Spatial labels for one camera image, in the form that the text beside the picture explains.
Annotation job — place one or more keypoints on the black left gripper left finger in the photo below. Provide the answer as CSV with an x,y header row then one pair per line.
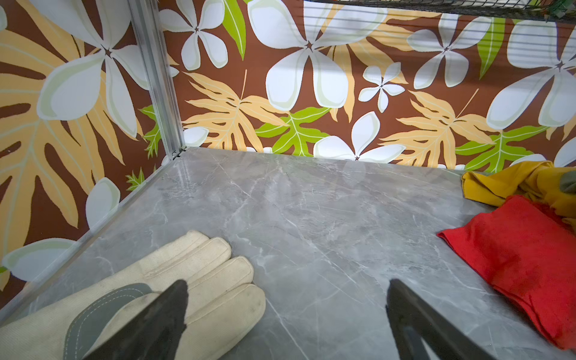
x,y
154,333

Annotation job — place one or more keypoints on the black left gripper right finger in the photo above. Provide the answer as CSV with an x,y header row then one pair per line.
x,y
415,325

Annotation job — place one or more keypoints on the red cloth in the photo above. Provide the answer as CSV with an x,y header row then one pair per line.
x,y
525,252

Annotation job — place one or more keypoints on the yellow cloth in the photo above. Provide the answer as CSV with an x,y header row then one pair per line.
x,y
537,181

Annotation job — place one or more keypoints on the green cloth with grey trim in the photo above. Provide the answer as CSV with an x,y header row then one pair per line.
x,y
567,182

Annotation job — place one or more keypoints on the beige leather work glove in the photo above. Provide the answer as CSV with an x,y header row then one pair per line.
x,y
190,299

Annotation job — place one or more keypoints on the aluminium frame post left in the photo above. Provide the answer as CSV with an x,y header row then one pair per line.
x,y
151,42

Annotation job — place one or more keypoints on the black wire basket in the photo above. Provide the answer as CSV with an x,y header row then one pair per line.
x,y
541,10

